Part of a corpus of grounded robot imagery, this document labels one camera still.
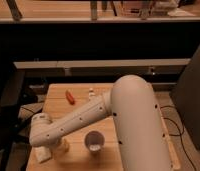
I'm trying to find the white sponge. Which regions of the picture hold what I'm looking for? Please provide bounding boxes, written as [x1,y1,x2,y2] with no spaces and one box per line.
[35,146,52,163]

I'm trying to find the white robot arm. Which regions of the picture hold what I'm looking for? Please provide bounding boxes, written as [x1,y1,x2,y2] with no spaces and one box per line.
[29,75,173,171]

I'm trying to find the white paper cup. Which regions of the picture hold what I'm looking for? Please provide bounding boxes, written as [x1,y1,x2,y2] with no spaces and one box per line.
[84,131,105,153]

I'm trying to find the orange carrot toy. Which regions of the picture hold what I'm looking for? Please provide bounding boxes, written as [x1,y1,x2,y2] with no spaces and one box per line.
[65,90,75,105]

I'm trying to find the white plastic bottle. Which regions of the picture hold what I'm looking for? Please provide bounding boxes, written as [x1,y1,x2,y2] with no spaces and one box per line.
[88,88,96,100]

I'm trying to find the dark chair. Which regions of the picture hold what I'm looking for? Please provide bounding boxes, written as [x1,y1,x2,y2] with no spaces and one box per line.
[0,61,44,171]

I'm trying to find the long wooden bench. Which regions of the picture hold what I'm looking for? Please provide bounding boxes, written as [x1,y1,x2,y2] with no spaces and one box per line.
[15,58,190,77]

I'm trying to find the black cable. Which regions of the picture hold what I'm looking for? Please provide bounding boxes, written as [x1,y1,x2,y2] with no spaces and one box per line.
[159,104,197,171]

